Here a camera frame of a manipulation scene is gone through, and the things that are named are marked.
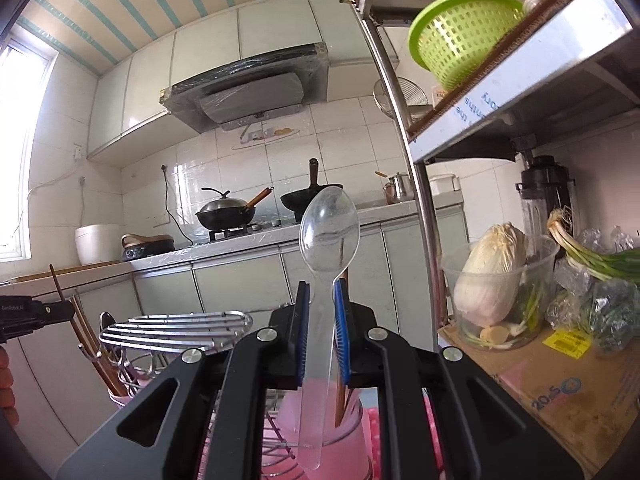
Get cardboard box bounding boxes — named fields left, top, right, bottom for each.
left=437, top=317, right=640, bottom=476

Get window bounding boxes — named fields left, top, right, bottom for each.
left=0, top=25, right=58, bottom=266

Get pale upper wall cabinets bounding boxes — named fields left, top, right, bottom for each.
left=87, top=0, right=401, bottom=163

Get black power cable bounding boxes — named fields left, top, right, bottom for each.
left=160, top=162, right=193, bottom=248

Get stainless steel kettle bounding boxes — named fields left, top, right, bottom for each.
left=375, top=171, right=414, bottom=206

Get clear plastic container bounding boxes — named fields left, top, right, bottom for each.
left=439, top=232, right=561, bottom=352

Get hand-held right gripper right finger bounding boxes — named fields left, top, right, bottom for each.
left=332, top=277, right=586, bottom=480

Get clear plastic spoon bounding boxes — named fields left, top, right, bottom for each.
left=298, top=185, right=361, bottom=472

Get small pink utensil cup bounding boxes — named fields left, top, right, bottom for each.
left=109, top=387, right=151, bottom=413

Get black wok with lid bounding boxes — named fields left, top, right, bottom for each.
left=195, top=186, right=276, bottom=233

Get glass wall shelf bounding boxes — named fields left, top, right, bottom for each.
left=231, top=127, right=302, bottom=152

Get black induction cooker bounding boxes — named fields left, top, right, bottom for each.
left=120, top=233, right=177, bottom=263

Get black blender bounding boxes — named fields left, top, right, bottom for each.
left=515, top=152, right=573, bottom=241

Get light wooden chopstick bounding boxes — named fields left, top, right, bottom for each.
left=70, top=296, right=121, bottom=395
left=75, top=305, right=128, bottom=396

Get cardboard shelf liner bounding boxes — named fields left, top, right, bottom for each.
left=405, top=0, right=631, bottom=143

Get dark wooden chopstick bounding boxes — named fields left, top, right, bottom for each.
left=334, top=240, right=352, bottom=428
left=48, top=263, right=66, bottom=307

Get green onions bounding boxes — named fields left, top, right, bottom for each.
left=547, top=208, right=640, bottom=281

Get white rice cooker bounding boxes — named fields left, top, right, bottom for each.
left=75, top=224, right=123, bottom=267

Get person's left hand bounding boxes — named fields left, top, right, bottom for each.
left=0, top=347, right=20, bottom=427

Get black range hood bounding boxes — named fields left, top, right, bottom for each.
left=160, top=42, right=331, bottom=133

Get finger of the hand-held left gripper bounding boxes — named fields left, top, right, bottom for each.
left=37, top=301, right=77, bottom=323

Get metal wire dish rack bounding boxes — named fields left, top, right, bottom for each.
left=77, top=309, right=301, bottom=480

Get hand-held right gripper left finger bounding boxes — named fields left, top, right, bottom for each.
left=56, top=280, right=313, bottom=480

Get plastic bag of greens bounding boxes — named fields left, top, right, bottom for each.
left=545, top=227, right=640, bottom=356

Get green plastic basket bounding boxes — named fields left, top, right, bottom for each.
left=407, top=0, right=526, bottom=92

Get stainless steel shelf rack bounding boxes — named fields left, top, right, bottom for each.
left=325, top=0, right=640, bottom=351

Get gas stove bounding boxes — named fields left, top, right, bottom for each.
left=207, top=219, right=301, bottom=243

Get napa cabbage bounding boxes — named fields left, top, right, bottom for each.
left=452, top=222, right=531, bottom=326

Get ginger piece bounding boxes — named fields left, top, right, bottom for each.
left=480, top=325, right=511, bottom=346

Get white lidded container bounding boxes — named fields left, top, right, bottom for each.
left=430, top=174, right=462, bottom=196

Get large pink utensil cup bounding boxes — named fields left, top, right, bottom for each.
left=272, top=377, right=370, bottom=480

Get metal wire strainer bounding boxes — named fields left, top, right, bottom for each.
left=372, top=77, right=433, bottom=121

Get pale lower kitchen cabinets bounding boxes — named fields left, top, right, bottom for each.
left=0, top=205, right=471, bottom=461

